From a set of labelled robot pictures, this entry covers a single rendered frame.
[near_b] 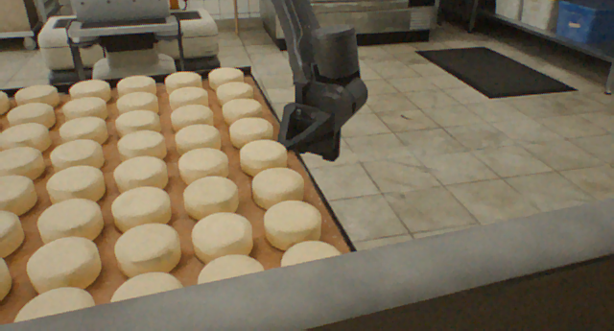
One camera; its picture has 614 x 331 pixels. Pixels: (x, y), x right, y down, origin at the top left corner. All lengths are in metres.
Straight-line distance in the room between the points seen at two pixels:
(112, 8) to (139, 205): 0.93
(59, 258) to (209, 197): 0.13
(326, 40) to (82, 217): 0.37
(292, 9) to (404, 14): 3.84
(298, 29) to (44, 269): 0.50
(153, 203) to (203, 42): 1.24
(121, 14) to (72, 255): 0.98
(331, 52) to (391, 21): 3.91
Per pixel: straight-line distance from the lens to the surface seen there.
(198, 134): 0.55
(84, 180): 0.50
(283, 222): 0.41
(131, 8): 1.34
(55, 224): 0.46
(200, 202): 0.44
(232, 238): 0.40
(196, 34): 1.65
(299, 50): 0.74
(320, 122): 0.58
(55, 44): 1.67
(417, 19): 4.65
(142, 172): 0.50
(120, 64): 1.43
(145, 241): 0.41
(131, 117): 0.61
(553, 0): 4.50
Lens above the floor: 1.15
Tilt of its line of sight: 28 degrees down
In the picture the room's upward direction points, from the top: straight up
